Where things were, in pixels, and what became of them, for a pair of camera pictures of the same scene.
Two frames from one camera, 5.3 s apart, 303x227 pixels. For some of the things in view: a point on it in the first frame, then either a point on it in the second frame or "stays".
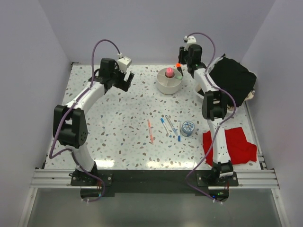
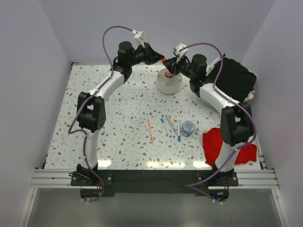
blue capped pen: x=162 y=121 stays
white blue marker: x=174 y=129 stays
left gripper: x=123 y=85 to x=151 y=56
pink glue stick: x=169 y=72 stays
